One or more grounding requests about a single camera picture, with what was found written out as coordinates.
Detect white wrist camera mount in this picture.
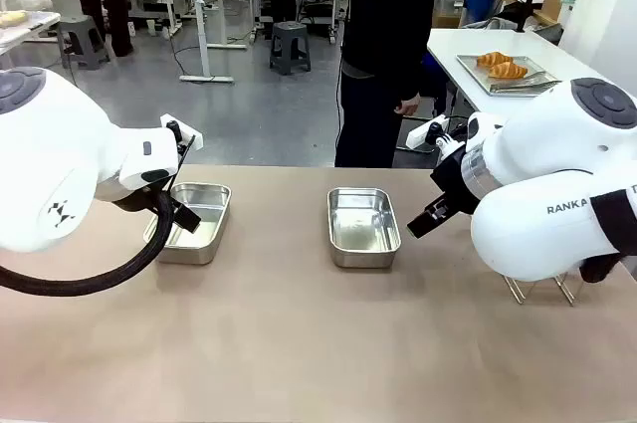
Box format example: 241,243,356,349
406,113,455,151
159,113,204,151

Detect person's left forearm black sleeve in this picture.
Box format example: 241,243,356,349
397,19,440,102

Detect person's left hand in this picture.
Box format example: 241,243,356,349
395,94,423,116

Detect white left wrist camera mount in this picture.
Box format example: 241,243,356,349
159,113,204,151

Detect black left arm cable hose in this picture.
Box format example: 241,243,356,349
0,191,175,298

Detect metal tongs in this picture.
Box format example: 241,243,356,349
490,77,559,96

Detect person torso black clothes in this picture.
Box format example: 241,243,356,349
333,0,452,169

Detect grey plastic stool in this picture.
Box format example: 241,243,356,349
55,14,111,71
269,20,313,77

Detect golden croissant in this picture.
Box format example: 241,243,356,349
487,62,529,81
476,51,515,69

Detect metal wire rack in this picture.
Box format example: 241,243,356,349
502,272,578,307

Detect white table with bread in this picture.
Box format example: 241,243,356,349
0,10,62,57

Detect aluminium baking tray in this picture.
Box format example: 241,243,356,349
456,54,563,98

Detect rectangular steel container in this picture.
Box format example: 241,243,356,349
326,187,402,269
142,182,233,266

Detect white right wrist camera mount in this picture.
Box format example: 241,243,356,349
406,113,455,151

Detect pale bread loaf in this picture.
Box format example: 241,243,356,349
0,9,29,29

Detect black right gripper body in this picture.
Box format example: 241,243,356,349
430,142,482,216

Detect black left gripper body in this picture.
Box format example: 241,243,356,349
106,182,175,214

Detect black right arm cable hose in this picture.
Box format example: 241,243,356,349
578,252,624,285

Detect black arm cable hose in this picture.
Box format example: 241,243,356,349
0,191,175,298
578,252,624,285

